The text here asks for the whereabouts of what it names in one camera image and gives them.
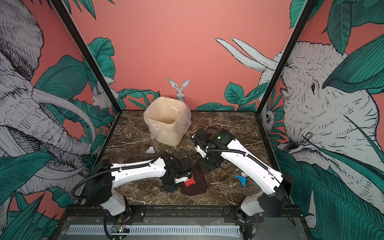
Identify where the red paper scrap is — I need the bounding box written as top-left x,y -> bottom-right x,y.
184,176 -> 196,187

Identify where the dark brown dustpan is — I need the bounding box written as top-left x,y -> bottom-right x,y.
181,165 -> 209,196

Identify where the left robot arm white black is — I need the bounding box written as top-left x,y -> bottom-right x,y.
70,152 -> 194,222

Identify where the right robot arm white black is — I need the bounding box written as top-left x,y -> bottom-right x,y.
189,128 -> 295,218

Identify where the blue paper scrap front right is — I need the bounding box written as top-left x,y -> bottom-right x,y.
235,175 -> 247,188

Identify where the white paper scrap left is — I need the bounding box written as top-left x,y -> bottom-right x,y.
145,146 -> 156,154

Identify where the cream plastic trash bin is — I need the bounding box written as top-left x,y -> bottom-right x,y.
143,96 -> 190,147

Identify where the clear plastic bin liner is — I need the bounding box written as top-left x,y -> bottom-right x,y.
143,96 -> 192,142

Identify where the small green circuit board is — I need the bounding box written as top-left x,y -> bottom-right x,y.
111,225 -> 131,235

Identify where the white perforated vent strip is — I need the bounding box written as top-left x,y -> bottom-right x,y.
66,225 -> 242,237

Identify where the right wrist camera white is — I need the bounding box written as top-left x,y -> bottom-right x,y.
191,134 -> 207,158

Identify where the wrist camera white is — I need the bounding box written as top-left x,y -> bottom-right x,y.
175,176 -> 190,184
191,134 -> 207,158

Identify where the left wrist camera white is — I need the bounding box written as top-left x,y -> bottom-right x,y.
175,176 -> 190,184

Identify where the black front mounting rail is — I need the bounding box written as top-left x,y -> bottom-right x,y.
51,205 -> 313,240

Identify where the black right frame post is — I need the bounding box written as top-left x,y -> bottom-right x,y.
256,0 -> 317,116

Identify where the black frame post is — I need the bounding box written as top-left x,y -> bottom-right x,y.
50,0 -> 123,115
256,0 -> 317,116

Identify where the black left frame post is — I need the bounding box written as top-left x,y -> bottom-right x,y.
50,0 -> 123,115

